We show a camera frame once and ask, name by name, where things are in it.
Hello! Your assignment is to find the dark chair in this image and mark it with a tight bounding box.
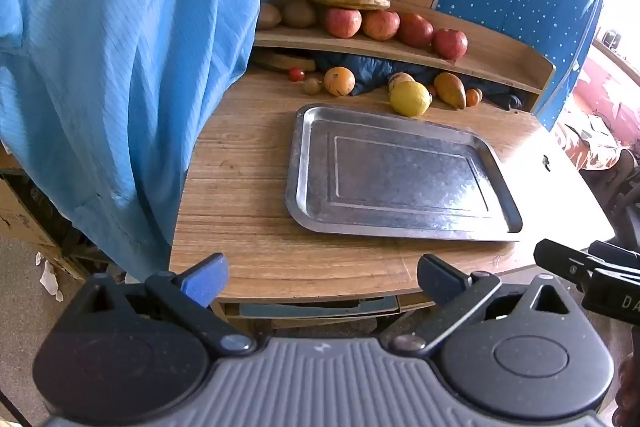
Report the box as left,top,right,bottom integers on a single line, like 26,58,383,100
582,149,640,253

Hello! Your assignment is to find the dark blue cloth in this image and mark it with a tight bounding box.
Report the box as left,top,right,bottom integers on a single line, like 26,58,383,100
315,52,523,110

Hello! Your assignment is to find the metal tray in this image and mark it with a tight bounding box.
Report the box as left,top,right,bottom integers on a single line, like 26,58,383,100
286,104,523,242

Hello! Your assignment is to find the red apple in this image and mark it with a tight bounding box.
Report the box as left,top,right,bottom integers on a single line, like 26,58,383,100
432,28,469,60
362,10,401,42
324,7,362,39
397,13,434,48

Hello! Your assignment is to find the white paper scrap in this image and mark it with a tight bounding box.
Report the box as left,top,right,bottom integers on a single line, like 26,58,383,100
37,252,65,303

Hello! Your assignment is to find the person's right hand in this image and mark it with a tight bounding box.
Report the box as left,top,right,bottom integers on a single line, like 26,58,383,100
614,354,640,427

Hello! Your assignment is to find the orange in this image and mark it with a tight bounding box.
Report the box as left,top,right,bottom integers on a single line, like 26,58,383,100
323,66,356,97

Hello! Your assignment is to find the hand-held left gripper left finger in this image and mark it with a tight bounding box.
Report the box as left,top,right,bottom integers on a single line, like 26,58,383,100
75,253,257,355

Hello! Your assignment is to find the pink patterned blanket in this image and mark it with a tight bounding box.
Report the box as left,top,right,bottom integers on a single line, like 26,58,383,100
552,52,640,170

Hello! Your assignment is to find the yellow lemon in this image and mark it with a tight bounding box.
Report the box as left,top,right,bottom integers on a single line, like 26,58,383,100
389,80,432,118

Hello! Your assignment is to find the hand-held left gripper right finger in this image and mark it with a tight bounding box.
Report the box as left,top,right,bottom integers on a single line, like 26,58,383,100
389,253,576,354

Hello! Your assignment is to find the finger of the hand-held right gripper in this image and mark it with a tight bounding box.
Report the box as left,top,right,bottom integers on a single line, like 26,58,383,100
533,239,596,290
588,240,640,270

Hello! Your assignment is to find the blue garment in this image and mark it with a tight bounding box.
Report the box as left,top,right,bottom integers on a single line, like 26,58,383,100
0,0,262,280

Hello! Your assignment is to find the yellow brown pear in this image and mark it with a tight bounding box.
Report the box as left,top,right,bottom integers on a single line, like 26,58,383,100
433,72,467,110

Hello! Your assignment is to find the wooden desk shelf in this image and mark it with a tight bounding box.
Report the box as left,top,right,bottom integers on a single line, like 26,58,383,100
252,0,557,112

